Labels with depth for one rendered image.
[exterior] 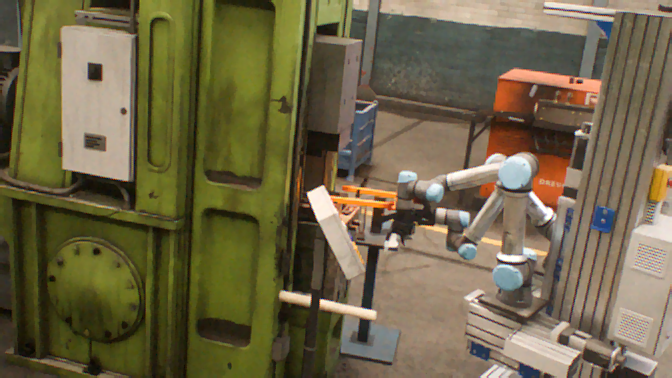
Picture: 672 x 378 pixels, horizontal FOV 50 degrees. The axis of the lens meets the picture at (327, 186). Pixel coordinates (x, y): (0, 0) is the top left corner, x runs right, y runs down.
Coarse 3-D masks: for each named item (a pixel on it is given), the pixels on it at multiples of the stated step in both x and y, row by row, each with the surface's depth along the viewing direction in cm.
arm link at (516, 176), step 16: (512, 160) 270; (528, 160) 272; (512, 176) 270; (528, 176) 268; (512, 192) 272; (528, 192) 272; (512, 208) 275; (512, 224) 276; (512, 240) 277; (512, 256) 279; (496, 272) 281; (512, 272) 277; (528, 272) 286; (512, 288) 280
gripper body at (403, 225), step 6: (396, 210) 303; (402, 210) 301; (408, 210) 302; (414, 210) 302; (402, 216) 304; (408, 216) 301; (396, 222) 304; (402, 222) 304; (408, 222) 302; (414, 222) 306; (396, 228) 305; (402, 228) 303; (408, 228) 305; (414, 228) 306; (402, 234) 303
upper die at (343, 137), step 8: (312, 136) 330; (320, 136) 329; (328, 136) 328; (336, 136) 327; (344, 136) 335; (312, 144) 331; (320, 144) 330; (328, 144) 329; (336, 144) 328; (344, 144) 338; (336, 152) 329
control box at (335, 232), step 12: (312, 192) 300; (324, 192) 294; (312, 204) 288; (324, 204) 282; (324, 216) 272; (336, 216) 271; (324, 228) 271; (336, 228) 272; (336, 240) 274; (348, 240) 275; (336, 252) 275; (348, 252) 276; (348, 264) 278; (360, 264) 279; (348, 276) 279
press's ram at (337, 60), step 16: (320, 48) 313; (336, 48) 311; (352, 48) 321; (320, 64) 315; (336, 64) 313; (352, 64) 326; (320, 80) 317; (336, 80) 315; (352, 80) 331; (320, 96) 319; (336, 96) 317; (352, 96) 338; (320, 112) 321; (336, 112) 318; (352, 112) 343; (320, 128) 322; (336, 128) 320
